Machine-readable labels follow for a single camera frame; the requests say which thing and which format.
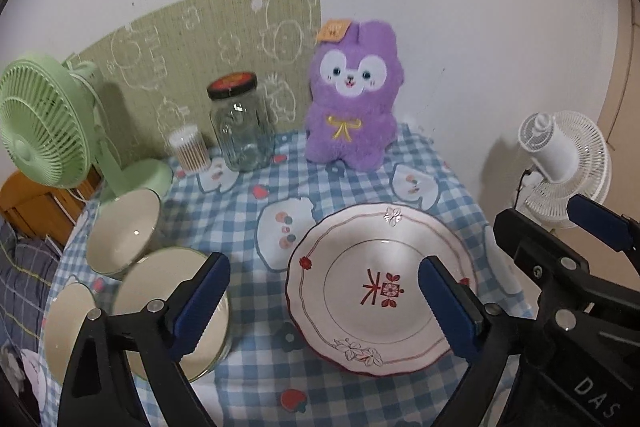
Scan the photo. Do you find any white standing fan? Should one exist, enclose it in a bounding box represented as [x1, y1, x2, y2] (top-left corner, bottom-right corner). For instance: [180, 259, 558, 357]
[517, 109, 613, 229]

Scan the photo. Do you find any green printed board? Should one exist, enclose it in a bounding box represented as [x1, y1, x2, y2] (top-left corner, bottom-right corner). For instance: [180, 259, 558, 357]
[65, 0, 322, 160]

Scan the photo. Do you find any purple plush toy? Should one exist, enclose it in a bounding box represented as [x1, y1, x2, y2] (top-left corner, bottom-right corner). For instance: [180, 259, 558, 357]
[305, 19, 405, 172]

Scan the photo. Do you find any white plate with red pattern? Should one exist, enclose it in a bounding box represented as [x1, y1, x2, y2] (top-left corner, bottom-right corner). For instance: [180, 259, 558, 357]
[285, 203, 478, 377]

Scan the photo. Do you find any wooden bed headboard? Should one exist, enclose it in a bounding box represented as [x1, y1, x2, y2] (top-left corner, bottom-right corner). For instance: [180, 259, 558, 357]
[0, 169, 101, 248]

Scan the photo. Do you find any small toothpick container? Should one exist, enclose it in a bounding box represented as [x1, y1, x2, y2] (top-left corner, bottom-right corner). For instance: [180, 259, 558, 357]
[167, 125, 212, 172]

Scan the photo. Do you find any cream floral bowl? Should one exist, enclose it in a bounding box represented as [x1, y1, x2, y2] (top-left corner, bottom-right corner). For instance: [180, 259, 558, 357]
[86, 188, 163, 278]
[44, 281, 98, 385]
[111, 247, 233, 383]

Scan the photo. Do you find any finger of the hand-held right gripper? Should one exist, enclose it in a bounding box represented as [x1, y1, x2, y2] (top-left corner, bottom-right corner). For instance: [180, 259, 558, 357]
[566, 193, 640, 258]
[492, 207, 601, 288]

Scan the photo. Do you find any black fan cable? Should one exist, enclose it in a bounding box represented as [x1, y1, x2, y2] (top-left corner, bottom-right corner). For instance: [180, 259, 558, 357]
[515, 169, 533, 208]

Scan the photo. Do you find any white crumpled cloth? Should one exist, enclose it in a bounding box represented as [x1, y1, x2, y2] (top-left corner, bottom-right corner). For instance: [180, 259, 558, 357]
[0, 344, 47, 425]

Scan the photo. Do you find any green desk fan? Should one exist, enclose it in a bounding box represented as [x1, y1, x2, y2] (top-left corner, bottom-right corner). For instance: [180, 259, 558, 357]
[0, 52, 175, 208]

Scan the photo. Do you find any grey plaid pillow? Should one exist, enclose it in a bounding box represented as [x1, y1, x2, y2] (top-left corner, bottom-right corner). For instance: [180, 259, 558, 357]
[0, 222, 66, 353]

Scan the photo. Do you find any white fan cable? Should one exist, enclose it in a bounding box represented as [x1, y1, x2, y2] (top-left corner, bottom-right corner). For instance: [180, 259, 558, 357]
[47, 187, 88, 223]

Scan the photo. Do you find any glass jar with black lid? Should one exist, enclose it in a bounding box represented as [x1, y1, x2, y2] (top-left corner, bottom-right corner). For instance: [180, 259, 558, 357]
[207, 72, 275, 172]

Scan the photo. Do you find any blue checked tablecloth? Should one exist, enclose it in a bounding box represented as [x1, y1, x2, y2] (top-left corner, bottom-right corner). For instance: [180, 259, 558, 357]
[37, 124, 531, 427]

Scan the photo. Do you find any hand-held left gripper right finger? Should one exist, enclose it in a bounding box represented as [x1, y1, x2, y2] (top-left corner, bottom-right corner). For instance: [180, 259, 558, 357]
[417, 255, 576, 427]

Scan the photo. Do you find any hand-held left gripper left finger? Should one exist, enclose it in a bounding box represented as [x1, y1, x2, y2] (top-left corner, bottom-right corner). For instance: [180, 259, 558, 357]
[57, 252, 232, 427]

